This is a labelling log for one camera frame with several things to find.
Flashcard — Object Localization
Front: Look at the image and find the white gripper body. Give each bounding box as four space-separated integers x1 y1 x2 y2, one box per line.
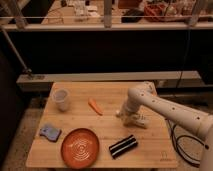
116 108 142 126

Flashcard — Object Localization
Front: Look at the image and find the white bottle with label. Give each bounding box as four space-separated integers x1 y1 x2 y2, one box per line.
116 109 149 129

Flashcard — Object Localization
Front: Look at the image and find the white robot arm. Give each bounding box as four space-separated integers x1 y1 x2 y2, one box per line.
117 81 213 171

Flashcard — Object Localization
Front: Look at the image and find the black white striped block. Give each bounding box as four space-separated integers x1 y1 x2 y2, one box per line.
109 135 138 159

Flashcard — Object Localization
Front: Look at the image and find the orange carrot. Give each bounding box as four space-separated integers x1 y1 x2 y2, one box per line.
88 98 103 116

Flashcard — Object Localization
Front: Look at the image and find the orange plate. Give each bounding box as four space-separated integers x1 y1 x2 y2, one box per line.
61 128 99 169

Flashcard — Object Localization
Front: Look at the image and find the translucent plastic cup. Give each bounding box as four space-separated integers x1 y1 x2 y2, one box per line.
52 89 70 112

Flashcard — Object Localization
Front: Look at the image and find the blue sponge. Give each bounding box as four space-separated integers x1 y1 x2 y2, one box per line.
39 124 61 142

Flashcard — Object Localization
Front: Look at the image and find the black cable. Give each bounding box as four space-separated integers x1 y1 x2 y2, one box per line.
165 118 206 169

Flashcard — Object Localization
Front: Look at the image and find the metal railing frame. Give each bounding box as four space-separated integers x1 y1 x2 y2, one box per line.
0 0 213 84

